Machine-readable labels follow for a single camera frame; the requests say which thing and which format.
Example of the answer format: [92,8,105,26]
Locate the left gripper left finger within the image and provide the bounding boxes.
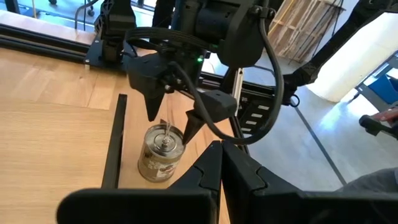
[57,139,223,224]

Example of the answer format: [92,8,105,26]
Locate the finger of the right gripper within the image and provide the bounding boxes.
[126,52,172,123]
[181,89,239,146]

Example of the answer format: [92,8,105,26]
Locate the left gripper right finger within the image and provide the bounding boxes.
[221,139,398,224]

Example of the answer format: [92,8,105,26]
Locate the silver candle tin floral label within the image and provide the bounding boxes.
[137,123,187,184]

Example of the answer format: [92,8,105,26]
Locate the black box white labels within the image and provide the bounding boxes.
[238,101,273,136]

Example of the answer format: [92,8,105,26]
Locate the wooden pallet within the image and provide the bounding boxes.
[267,0,346,63]

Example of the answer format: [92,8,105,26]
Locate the person's hand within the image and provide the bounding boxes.
[371,107,398,124]

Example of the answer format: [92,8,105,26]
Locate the blue storage bin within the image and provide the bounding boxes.
[368,74,398,105]

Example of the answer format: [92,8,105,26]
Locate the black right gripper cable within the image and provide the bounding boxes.
[169,6,285,146]

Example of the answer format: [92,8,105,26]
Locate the black handle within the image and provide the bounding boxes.
[359,114,398,139]

